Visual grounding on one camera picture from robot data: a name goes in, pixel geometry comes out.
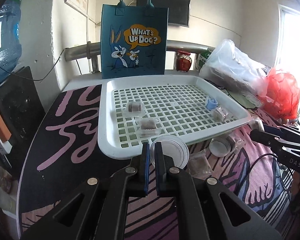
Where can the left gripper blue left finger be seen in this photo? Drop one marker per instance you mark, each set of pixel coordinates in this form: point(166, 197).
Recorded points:
point(144, 169)

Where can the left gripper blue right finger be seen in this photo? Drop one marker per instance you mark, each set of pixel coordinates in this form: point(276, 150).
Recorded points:
point(160, 170)

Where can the clear round lid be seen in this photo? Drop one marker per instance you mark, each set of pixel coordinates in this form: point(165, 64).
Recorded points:
point(173, 147)

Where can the blue clip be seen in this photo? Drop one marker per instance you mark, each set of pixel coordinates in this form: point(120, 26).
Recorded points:
point(211, 103)

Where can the person right hand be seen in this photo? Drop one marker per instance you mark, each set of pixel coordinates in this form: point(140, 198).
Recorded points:
point(295, 183)

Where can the red plastic bag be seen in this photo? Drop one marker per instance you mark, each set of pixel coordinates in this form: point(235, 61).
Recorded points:
point(283, 95)

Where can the white perforated plastic tray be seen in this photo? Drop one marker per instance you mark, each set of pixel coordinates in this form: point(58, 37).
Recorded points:
point(176, 101)

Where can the white round container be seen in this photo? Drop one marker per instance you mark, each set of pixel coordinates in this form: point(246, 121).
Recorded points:
point(219, 147)

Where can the red jar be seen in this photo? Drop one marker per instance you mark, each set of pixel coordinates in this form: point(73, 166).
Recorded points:
point(183, 61)

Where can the clear plastic bag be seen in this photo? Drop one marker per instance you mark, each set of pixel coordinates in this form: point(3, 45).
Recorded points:
point(229, 67)

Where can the teal Bugs Bunny tote bag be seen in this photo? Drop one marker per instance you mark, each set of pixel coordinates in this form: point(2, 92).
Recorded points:
point(129, 47)

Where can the black speaker box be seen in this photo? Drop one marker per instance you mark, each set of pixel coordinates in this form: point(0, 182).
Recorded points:
point(21, 109)

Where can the blue water jug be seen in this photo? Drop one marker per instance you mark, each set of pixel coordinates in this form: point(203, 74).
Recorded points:
point(10, 47)

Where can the black wall television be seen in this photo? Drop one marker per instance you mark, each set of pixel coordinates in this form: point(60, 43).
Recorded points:
point(178, 11)

